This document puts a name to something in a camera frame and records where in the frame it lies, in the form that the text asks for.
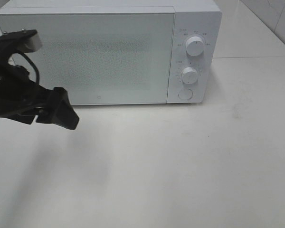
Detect black camera cable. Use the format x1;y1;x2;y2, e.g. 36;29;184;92
11;51;40;86

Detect white microwave oven body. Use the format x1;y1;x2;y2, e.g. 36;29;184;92
0;0;222;105

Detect white upper power knob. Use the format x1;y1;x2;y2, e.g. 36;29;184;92
185;35;205;57

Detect round white door-release button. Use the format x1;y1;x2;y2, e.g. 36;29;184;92
178;89;193;100

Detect black wrist camera with heatsink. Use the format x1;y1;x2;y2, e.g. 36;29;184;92
0;29;42;53

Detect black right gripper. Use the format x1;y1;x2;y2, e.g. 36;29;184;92
0;47;79;130

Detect white microwave door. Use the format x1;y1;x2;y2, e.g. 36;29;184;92
0;13;174;105

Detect white timer knob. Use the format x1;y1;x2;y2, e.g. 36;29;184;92
181;67;199;85

